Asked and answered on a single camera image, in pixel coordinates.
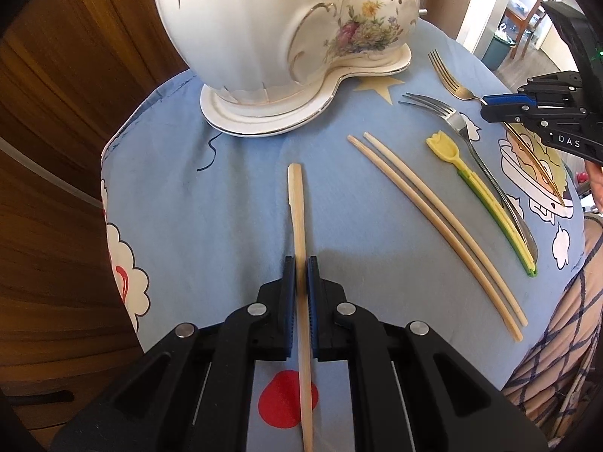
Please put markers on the blue cartoon tablecloth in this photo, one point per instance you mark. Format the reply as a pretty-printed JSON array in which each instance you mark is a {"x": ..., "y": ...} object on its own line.
[{"x": 197, "y": 221}]

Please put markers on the wooden kitchen cabinet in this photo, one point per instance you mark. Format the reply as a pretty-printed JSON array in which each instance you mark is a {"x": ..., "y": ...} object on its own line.
[{"x": 72, "y": 71}]

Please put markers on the beige chopstick with red tip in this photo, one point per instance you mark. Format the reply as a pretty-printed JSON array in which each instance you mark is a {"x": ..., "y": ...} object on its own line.
[{"x": 303, "y": 333}]

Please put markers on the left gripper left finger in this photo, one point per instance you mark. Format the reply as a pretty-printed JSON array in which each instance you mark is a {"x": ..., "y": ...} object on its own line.
[{"x": 275, "y": 336}]

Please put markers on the silver fork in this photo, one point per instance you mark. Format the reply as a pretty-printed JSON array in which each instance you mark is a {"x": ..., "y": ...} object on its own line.
[{"x": 459, "y": 123}]

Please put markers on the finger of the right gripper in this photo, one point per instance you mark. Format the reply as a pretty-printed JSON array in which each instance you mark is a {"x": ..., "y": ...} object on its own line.
[
  {"x": 511, "y": 113},
  {"x": 509, "y": 99}
]

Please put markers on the plaid checked cloth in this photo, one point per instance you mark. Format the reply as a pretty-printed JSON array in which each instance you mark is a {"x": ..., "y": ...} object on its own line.
[{"x": 556, "y": 381}]

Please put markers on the yellow green plastic spoon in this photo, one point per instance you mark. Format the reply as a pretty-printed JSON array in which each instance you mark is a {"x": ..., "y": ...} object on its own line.
[{"x": 447, "y": 150}]

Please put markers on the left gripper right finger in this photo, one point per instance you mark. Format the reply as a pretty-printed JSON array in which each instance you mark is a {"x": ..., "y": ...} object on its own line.
[{"x": 327, "y": 334}]

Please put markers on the cream ceramic double utensil holder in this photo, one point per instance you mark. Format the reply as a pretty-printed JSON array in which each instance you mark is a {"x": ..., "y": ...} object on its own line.
[{"x": 270, "y": 66}]

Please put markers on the gold fork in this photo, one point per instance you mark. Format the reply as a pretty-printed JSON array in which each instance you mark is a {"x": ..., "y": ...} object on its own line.
[{"x": 464, "y": 94}]

